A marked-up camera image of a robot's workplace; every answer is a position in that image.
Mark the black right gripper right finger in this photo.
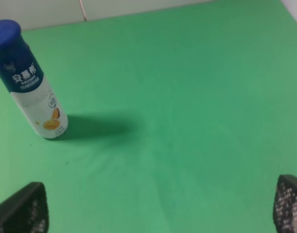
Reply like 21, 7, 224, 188
273, 175, 297, 233

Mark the green table cloth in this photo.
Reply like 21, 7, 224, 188
0, 0, 297, 233

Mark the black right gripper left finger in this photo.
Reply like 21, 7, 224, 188
0, 182, 49, 233

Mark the blue white yogurt drink bottle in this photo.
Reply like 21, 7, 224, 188
0, 19, 68, 139

